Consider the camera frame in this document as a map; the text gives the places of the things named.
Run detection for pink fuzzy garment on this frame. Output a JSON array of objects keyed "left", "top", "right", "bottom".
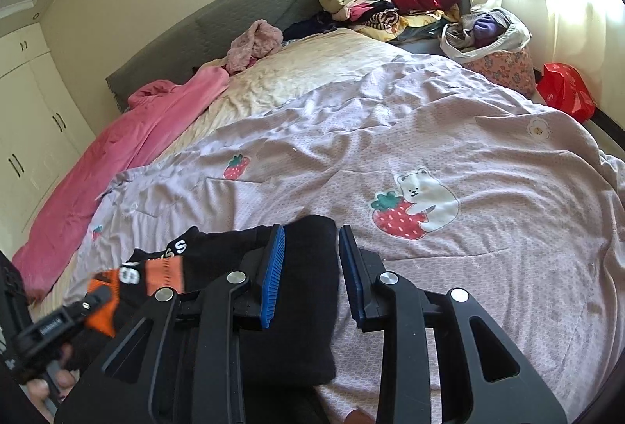
[{"left": 225, "top": 19, "right": 283, "bottom": 75}]

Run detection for person's left hand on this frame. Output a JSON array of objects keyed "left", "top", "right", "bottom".
[{"left": 25, "top": 369, "right": 79, "bottom": 423}]

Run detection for white wardrobe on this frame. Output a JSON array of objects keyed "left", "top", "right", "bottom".
[{"left": 0, "top": 24, "right": 94, "bottom": 257}]

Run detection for black sweater orange cuffs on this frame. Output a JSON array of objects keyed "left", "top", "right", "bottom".
[{"left": 59, "top": 215, "right": 339, "bottom": 423}]

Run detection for lilac strawberry print bedsheet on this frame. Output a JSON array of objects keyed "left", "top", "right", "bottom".
[{"left": 66, "top": 55, "right": 624, "bottom": 419}]

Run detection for red plastic bag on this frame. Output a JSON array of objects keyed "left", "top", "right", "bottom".
[{"left": 536, "top": 63, "right": 595, "bottom": 123}]

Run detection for white bag of clothes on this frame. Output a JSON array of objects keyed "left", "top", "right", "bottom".
[{"left": 439, "top": 8, "right": 532, "bottom": 64}]

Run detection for pink quilt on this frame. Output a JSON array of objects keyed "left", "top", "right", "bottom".
[{"left": 12, "top": 66, "right": 229, "bottom": 302}]

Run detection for cream bed sheet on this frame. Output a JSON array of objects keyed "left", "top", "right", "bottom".
[{"left": 30, "top": 29, "right": 415, "bottom": 316}]

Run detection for person's right hand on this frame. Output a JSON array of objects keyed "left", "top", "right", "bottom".
[{"left": 343, "top": 408, "right": 375, "bottom": 424}]

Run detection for grey quilted headboard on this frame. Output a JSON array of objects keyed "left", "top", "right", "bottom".
[{"left": 106, "top": 0, "right": 321, "bottom": 112}]

